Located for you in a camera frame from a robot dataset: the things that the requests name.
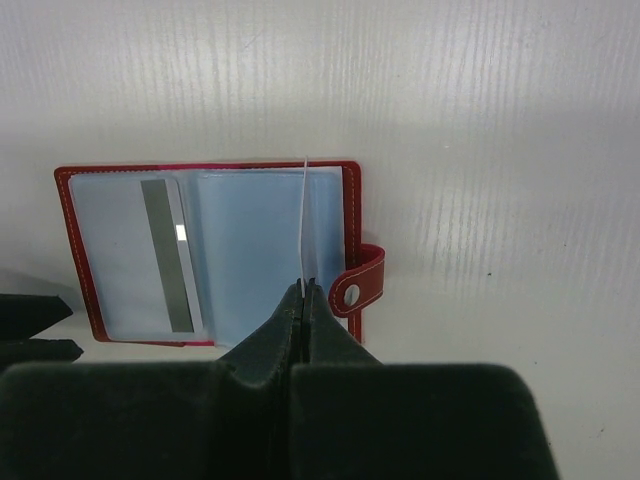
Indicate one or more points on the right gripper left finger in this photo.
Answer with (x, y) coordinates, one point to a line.
(221, 419)

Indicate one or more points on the white magnetic stripe card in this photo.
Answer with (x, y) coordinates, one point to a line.
(301, 236)

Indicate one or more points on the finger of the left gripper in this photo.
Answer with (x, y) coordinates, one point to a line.
(38, 350)
(25, 316)

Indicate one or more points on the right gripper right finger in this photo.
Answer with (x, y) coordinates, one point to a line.
(354, 417)

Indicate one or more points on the white striped card front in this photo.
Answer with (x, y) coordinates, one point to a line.
(134, 231)

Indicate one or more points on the red card holder wallet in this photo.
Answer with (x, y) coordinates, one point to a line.
(242, 221)

